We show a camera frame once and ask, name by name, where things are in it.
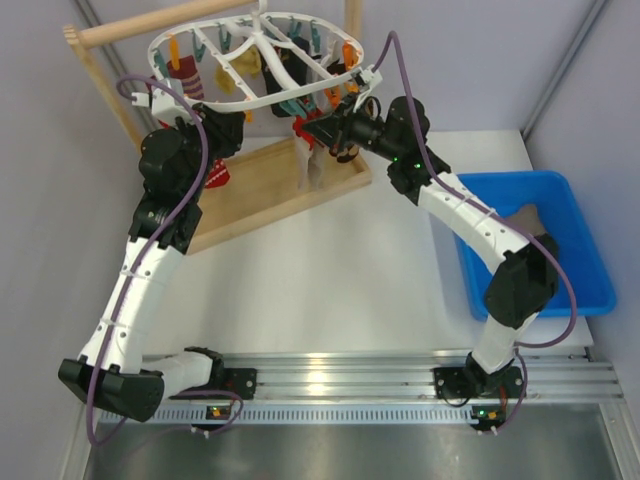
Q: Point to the aluminium mounting rail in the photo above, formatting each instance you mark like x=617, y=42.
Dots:
x=335, y=389

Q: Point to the brown argyle sock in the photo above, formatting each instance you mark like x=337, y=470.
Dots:
x=346, y=155

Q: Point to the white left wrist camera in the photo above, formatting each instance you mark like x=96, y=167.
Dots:
x=163, y=106

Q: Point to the red reindeer sock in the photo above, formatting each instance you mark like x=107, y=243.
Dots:
x=300, y=132
x=310, y=164

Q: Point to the dark navy santa sock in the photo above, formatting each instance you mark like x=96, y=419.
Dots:
x=295, y=67

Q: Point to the white oval clip hanger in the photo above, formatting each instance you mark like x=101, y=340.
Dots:
x=330, y=52

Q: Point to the teal clothes peg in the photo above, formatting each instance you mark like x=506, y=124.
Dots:
x=302, y=107

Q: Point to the blue plastic bin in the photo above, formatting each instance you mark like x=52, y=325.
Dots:
x=560, y=214

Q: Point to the mustard yellow sock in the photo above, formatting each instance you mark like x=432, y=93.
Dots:
x=248, y=63

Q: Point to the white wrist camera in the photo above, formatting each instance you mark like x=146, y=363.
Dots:
x=365, y=80
x=163, y=106

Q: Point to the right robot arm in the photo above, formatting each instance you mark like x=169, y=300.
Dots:
x=522, y=265

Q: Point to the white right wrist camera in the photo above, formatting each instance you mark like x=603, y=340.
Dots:
x=365, y=80

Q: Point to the beige striped sock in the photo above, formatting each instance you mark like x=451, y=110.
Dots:
x=528, y=220

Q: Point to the red patterned sock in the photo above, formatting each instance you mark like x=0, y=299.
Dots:
x=218, y=175

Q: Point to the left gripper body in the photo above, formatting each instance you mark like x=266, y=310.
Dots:
x=221, y=143

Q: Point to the wooden hanger rack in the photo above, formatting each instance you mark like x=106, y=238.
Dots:
x=264, y=174

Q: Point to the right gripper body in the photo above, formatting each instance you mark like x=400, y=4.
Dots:
x=368, y=132

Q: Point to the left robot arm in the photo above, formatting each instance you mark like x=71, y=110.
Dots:
x=110, y=373

